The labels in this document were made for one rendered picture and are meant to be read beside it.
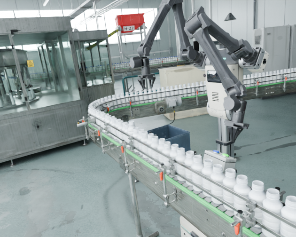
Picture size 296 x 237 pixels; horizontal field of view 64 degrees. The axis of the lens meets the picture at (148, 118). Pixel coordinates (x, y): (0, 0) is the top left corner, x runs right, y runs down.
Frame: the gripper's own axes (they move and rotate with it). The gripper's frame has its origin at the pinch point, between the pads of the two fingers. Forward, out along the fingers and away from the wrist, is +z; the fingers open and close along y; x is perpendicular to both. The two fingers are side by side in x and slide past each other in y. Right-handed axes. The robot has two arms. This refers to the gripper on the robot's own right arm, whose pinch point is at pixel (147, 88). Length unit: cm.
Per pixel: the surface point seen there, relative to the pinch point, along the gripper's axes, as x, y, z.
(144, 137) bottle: 18.4, 16.6, 26.3
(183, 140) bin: -9, -35, 51
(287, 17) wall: -577, -1189, -122
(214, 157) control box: 62, 3, 30
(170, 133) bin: -36, -42, 53
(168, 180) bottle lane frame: 47, 21, 42
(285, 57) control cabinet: -235, -584, 27
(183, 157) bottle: 55, 16, 28
